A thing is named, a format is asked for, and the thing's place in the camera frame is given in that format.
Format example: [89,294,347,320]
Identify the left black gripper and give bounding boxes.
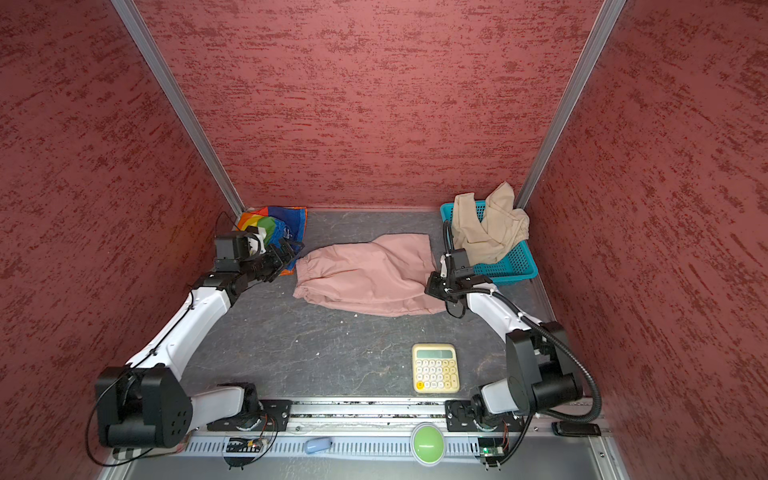
[241,237,305,282]

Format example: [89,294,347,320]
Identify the rainbow striped shorts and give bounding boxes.
[237,206,308,245]

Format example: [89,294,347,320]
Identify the pink shorts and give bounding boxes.
[293,233,445,318]

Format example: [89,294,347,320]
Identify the teal plastic basket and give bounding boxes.
[439,201,539,286]

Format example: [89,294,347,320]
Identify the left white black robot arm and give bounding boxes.
[92,232,304,450]

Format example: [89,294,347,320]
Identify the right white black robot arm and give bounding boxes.
[425,272,583,429]

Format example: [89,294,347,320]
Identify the beige shorts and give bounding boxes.
[451,182,530,266]

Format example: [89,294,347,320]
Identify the cream yellow calculator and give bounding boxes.
[411,343,460,394]

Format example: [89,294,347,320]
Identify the green round push button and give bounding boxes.
[410,423,446,467]

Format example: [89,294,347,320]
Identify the right small circuit board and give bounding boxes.
[476,437,507,469]

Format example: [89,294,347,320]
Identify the small circuit board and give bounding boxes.
[223,438,268,469]
[476,437,507,469]

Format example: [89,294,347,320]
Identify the black remote device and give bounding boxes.
[551,421,602,438]

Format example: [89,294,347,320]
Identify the small blue grey eraser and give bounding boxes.
[304,437,333,455]

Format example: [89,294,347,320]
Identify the left small circuit board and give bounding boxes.
[223,438,268,469]

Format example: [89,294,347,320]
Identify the plaid glasses case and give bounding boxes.
[111,444,185,462]

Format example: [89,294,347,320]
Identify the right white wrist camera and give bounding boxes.
[440,249,474,281]

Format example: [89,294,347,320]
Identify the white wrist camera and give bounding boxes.
[440,249,474,281]
[214,231,263,273]

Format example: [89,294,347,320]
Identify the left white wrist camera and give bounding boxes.
[214,231,263,273]

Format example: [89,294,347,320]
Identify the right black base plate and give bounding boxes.
[444,397,524,433]

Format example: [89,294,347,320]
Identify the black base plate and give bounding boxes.
[444,397,524,433]
[206,400,293,434]

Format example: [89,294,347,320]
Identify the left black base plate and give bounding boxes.
[206,400,293,434]

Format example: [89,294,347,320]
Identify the aluminium front rail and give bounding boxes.
[99,397,629,479]

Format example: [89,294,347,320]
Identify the black corrugated cable hose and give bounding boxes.
[441,220,604,466]

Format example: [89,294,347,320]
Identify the left aluminium corner post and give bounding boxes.
[111,0,246,218]

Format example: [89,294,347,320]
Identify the aluminium corner post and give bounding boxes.
[111,0,246,218]
[516,0,626,209]

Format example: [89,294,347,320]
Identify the right aluminium corner post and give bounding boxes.
[516,0,626,209]

